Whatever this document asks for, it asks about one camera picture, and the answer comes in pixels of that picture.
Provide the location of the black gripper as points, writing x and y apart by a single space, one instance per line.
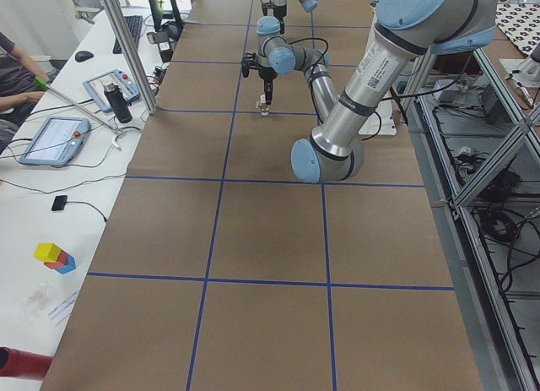
278 10
267 73

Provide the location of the white PPR valve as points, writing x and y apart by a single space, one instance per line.
262 106

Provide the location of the black keyboard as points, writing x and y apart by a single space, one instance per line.
134 25

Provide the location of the black water bottle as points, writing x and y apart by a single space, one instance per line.
116 100

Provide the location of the far blue teach pendant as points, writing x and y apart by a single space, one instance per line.
97 86

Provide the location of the blue teach pendant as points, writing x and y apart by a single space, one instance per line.
97 86
57 141

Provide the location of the black computer mouse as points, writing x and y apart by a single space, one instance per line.
82 56

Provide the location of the near blue teach pendant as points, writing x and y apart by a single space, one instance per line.
57 141

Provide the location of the small black square device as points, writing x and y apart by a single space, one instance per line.
59 203

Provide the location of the seated person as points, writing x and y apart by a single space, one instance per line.
19 94

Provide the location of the stacked colour toy blocks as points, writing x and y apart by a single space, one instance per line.
54 258

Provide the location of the red cylinder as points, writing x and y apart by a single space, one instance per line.
23 364

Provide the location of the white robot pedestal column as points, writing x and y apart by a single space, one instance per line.
381 122

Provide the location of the aluminium frame post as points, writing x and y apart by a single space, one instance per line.
116 18

